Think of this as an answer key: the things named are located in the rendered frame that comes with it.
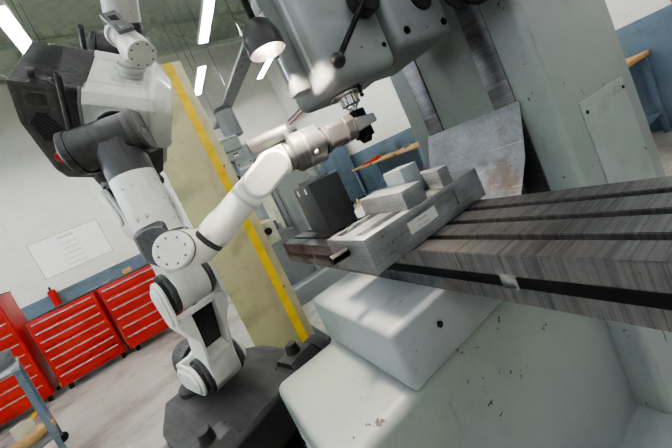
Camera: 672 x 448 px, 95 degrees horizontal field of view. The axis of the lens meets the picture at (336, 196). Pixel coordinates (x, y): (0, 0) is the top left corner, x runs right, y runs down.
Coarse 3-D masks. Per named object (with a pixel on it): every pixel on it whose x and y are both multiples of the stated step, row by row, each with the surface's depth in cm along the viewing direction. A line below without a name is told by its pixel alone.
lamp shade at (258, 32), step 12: (252, 24) 54; (264, 24) 55; (252, 36) 54; (264, 36) 54; (276, 36) 55; (252, 48) 55; (264, 48) 61; (276, 48) 61; (252, 60) 59; (264, 60) 61
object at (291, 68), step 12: (264, 0) 64; (264, 12) 64; (276, 12) 65; (276, 24) 65; (288, 36) 66; (288, 48) 65; (276, 60) 67; (288, 60) 65; (288, 72) 65; (300, 72) 66; (288, 84) 67; (300, 84) 66
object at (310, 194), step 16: (320, 176) 107; (336, 176) 107; (304, 192) 111; (320, 192) 105; (336, 192) 107; (304, 208) 121; (320, 208) 105; (336, 208) 107; (352, 208) 109; (320, 224) 111; (336, 224) 106
